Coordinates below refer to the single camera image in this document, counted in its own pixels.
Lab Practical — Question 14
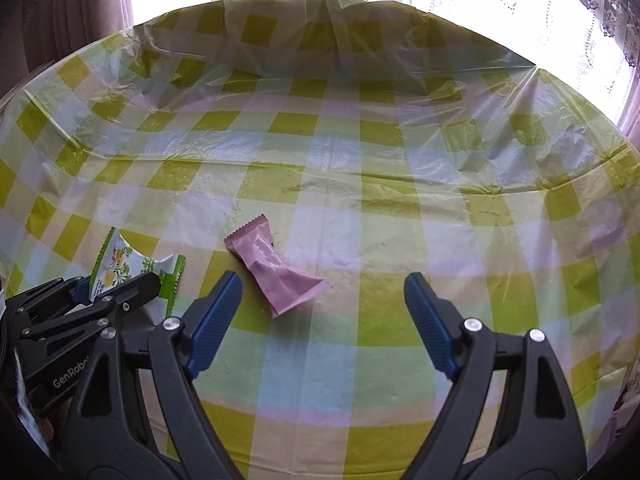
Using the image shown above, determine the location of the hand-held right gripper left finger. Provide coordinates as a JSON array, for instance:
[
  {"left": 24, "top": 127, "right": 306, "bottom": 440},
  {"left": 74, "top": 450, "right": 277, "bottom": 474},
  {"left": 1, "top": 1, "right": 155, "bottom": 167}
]
[{"left": 60, "top": 270, "right": 246, "bottom": 480}]

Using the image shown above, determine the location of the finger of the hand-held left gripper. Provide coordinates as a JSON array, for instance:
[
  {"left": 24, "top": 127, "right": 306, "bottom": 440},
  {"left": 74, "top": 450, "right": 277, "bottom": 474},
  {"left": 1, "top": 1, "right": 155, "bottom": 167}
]
[
  {"left": 20, "top": 270, "right": 163, "bottom": 342},
  {"left": 5, "top": 276, "right": 93, "bottom": 317}
]

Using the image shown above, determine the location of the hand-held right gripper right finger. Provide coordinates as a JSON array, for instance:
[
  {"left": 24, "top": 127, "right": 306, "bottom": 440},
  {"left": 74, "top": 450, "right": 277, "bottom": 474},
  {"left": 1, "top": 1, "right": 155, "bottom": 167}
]
[{"left": 400, "top": 272, "right": 588, "bottom": 480}]

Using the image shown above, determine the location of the green white flower packet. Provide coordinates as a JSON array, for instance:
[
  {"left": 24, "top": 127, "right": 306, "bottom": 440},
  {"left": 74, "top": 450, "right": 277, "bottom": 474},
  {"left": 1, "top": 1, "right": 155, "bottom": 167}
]
[{"left": 89, "top": 227, "right": 187, "bottom": 318}]

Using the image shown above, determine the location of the pink snack packet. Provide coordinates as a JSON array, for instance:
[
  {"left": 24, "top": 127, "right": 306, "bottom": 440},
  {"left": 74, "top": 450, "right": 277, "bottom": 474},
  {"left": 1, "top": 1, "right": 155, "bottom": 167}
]
[{"left": 224, "top": 214, "right": 331, "bottom": 318}]

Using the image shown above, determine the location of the yellow checkered plastic tablecloth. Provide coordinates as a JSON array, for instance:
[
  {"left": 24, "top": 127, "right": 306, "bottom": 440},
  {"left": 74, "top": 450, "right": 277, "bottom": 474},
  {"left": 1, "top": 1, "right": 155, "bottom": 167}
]
[{"left": 0, "top": 0, "right": 640, "bottom": 480}]

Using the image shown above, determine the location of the pink curtain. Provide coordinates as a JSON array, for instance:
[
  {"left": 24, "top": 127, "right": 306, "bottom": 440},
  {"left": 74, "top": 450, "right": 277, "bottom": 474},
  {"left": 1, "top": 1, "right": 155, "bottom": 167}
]
[
  {"left": 0, "top": 0, "right": 133, "bottom": 96},
  {"left": 617, "top": 55, "right": 640, "bottom": 136}
]

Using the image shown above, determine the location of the floral lace sheer curtain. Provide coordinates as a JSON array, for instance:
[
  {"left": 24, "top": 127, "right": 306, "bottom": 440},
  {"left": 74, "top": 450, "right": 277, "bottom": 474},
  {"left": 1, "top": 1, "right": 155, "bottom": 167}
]
[{"left": 530, "top": 0, "right": 640, "bottom": 68}]

